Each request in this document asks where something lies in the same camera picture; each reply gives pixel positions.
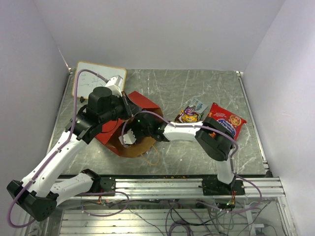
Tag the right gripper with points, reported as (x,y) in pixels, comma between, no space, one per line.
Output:
(138,138)

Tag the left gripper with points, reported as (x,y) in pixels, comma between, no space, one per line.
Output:
(130,108)

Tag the red paper bag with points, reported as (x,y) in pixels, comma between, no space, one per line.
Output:
(111,131)

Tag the red snack packet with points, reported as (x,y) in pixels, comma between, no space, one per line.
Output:
(232,122)

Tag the brown candy packet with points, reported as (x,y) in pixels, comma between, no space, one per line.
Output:
(178,119)

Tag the purple candy packet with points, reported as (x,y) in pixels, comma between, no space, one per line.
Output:
(191,111)

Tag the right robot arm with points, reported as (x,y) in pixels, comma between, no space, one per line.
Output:
(216,141)

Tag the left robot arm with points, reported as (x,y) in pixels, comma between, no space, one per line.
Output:
(37,193)

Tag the small whiteboard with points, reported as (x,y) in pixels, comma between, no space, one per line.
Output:
(87,81)

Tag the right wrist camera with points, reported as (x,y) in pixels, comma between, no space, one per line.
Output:
(128,138)

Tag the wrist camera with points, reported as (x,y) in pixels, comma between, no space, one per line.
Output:
(128,138)
(115,84)

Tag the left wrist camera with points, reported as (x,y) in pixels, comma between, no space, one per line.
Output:
(115,84)

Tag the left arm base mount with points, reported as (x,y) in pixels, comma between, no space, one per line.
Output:
(108,185)

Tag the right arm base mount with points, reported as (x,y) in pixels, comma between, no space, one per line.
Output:
(212,187)

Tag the aluminium frame rail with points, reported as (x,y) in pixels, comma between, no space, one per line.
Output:
(175,188)

